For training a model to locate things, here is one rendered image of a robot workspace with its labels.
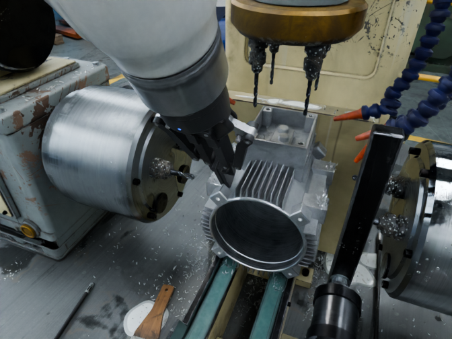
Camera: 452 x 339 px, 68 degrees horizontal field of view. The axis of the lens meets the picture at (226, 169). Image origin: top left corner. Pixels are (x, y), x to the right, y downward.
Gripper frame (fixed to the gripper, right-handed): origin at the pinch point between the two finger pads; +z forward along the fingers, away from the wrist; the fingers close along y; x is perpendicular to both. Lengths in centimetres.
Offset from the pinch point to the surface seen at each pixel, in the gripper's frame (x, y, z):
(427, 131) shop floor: -163, -84, 224
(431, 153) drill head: -9.1, -27.3, 0.1
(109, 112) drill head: -4.8, 22.2, -1.8
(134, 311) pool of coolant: 24.9, 15.0, 21.9
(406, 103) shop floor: -209, -70, 252
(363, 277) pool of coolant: 3.7, -26.4, 34.2
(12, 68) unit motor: -8.3, 43.9, -5.0
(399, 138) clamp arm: -1.7, -20.5, -14.2
